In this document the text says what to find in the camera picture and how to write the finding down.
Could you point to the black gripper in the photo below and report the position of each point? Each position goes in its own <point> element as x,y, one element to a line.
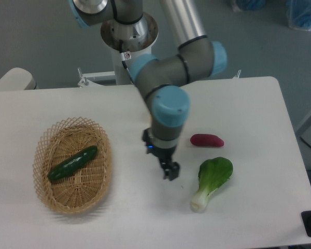
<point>163,150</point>

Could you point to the dark green cucumber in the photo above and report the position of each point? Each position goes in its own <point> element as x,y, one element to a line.
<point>74,163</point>

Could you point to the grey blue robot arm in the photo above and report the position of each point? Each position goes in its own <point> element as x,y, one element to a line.
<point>160,82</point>

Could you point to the woven wicker basket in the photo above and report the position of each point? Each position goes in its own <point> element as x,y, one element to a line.
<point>84,189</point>

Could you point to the purple sweet potato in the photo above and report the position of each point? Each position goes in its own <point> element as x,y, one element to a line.
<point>206,140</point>

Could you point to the green bok choy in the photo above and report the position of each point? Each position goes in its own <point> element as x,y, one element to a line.
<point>213,173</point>

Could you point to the white chair armrest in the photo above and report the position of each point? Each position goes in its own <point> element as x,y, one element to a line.
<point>17,79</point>

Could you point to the blue plastic bag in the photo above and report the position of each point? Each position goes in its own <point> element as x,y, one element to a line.
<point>299,15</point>

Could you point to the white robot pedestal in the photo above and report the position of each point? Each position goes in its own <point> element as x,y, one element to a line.
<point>119,67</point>

